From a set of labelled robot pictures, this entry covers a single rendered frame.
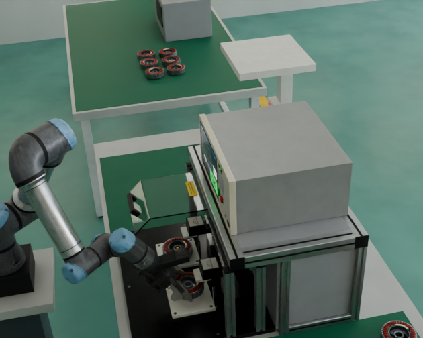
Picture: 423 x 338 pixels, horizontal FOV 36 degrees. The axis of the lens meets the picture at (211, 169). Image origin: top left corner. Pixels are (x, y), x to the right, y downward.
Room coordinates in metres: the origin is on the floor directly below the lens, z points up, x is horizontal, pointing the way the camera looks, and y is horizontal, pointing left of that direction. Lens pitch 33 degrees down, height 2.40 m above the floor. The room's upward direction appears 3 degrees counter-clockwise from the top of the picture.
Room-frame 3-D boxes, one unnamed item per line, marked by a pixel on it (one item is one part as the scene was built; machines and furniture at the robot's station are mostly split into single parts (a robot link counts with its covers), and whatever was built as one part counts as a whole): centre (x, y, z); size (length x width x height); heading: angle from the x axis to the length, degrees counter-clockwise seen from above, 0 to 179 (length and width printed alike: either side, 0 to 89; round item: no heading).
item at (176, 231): (1.78, 0.11, 0.76); 0.64 x 0.47 x 0.02; 11
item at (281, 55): (2.78, -0.28, 0.98); 0.37 x 0.35 x 0.46; 11
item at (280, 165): (1.83, -0.20, 1.22); 0.44 x 0.39 x 0.20; 11
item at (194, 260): (1.90, 0.14, 0.78); 0.15 x 0.15 x 0.01; 11
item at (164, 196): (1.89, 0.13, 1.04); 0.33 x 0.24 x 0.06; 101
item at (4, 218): (1.83, 0.77, 1.01); 0.13 x 0.12 x 0.14; 143
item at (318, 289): (1.53, -0.34, 0.91); 0.28 x 0.03 x 0.32; 101
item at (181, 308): (1.66, 0.10, 0.78); 0.15 x 0.15 x 0.01; 11
